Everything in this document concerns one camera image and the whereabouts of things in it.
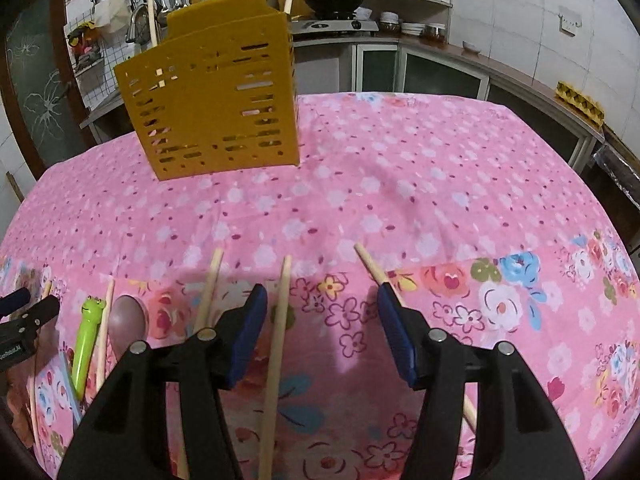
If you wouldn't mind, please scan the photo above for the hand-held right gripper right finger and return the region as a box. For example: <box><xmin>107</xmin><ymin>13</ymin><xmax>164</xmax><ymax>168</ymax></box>
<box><xmin>376</xmin><ymin>284</ymin><xmax>586</xmax><ymax>480</ymax></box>

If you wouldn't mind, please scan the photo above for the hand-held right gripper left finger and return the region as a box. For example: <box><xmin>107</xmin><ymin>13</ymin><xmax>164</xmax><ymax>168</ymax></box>
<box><xmin>56</xmin><ymin>283</ymin><xmax>269</xmax><ymax>480</ymax></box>

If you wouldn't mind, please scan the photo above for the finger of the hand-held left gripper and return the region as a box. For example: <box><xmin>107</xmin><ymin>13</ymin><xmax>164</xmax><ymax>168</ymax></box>
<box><xmin>0</xmin><ymin>287</ymin><xmax>31</xmax><ymax>317</ymax></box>
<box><xmin>7</xmin><ymin>296</ymin><xmax>61</xmax><ymax>343</ymax></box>

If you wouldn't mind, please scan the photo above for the green frog utensil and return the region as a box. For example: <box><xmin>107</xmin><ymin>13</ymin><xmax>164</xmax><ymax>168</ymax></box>
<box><xmin>71</xmin><ymin>297</ymin><xmax>108</xmax><ymax>402</ymax></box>

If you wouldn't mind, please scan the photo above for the brown spoon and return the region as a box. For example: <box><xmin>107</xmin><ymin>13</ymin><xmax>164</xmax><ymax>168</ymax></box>
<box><xmin>107</xmin><ymin>295</ymin><xmax>151</xmax><ymax>367</ymax></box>

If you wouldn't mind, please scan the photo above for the yellow slotted utensil holder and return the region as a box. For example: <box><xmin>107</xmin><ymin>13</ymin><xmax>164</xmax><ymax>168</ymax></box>
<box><xmin>114</xmin><ymin>0</ymin><xmax>302</xmax><ymax>182</ymax></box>

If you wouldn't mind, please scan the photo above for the pink floral tablecloth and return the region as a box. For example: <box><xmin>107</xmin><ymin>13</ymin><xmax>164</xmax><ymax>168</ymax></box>
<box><xmin>0</xmin><ymin>91</ymin><xmax>640</xmax><ymax>480</ymax></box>

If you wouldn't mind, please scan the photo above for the frosted glass door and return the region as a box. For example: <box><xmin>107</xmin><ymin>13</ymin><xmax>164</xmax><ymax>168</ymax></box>
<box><xmin>0</xmin><ymin>0</ymin><xmax>97</xmax><ymax>182</ymax></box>

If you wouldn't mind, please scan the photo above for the black plastic-covered object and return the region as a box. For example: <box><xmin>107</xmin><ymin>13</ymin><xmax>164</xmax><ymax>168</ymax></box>
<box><xmin>592</xmin><ymin>129</ymin><xmax>640</xmax><ymax>212</ymax></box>

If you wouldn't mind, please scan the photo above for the yellow egg carton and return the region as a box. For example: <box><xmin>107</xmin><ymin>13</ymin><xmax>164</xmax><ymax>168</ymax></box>
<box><xmin>555</xmin><ymin>80</ymin><xmax>606</xmax><ymax>126</ymax></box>

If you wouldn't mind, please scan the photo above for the white plastic bag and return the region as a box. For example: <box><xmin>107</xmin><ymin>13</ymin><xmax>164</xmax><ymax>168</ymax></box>
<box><xmin>94</xmin><ymin>0</ymin><xmax>134</xmax><ymax>34</ymax></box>

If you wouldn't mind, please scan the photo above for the steel gas stove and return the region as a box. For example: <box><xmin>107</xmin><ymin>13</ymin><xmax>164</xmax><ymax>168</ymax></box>
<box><xmin>289</xmin><ymin>17</ymin><xmax>380</xmax><ymax>39</ymax></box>

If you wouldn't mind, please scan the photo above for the black wok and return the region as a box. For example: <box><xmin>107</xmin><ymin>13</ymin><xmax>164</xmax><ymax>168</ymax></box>
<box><xmin>304</xmin><ymin>0</ymin><xmax>366</xmax><ymax>19</ymax></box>

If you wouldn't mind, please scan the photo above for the wire wall rack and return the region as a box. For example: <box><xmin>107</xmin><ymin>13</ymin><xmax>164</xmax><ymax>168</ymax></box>
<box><xmin>67</xmin><ymin>20</ymin><xmax>106</xmax><ymax>77</ymax></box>

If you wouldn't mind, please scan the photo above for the white wall socket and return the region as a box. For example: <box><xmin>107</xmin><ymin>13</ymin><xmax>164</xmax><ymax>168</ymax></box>
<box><xmin>557</xmin><ymin>7</ymin><xmax>584</xmax><ymax>36</ymax></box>

